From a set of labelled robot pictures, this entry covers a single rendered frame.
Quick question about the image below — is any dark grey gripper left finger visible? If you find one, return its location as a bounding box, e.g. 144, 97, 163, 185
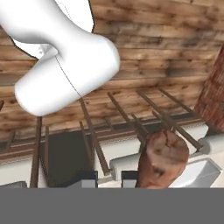
59, 170, 99, 189

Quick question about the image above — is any brown wooden rod frame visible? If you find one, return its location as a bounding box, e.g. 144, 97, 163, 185
29, 87, 205, 189

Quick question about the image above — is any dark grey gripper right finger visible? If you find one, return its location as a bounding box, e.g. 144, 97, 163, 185
120, 170, 140, 189

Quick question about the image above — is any white rounded bulky thing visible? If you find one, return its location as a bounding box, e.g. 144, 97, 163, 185
0, 0, 122, 117

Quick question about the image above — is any white open box container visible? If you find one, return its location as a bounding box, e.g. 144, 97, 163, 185
170, 157, 223, 189

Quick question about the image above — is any brown lumpy rounded thing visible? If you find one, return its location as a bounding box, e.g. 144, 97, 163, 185
135, 129, 191, 189

